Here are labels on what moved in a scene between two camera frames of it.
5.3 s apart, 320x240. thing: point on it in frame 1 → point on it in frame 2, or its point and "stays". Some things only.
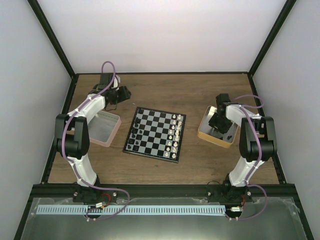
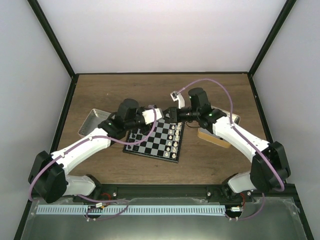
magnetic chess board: [156, 134] stays
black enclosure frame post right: [287, 8] stays
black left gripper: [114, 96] → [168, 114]
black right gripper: [223, 130] → [176, 116]
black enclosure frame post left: [57, 45] stays
